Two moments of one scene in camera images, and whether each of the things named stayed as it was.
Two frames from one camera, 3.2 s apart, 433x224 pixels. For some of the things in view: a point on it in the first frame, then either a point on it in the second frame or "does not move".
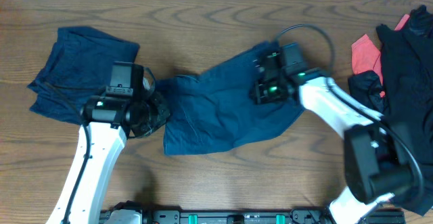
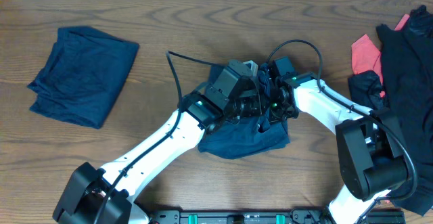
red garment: (365, 56) does not move
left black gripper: (164, 113) -> (255, 104)
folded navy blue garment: (79, 65) does not move
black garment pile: (402, 91) does not move
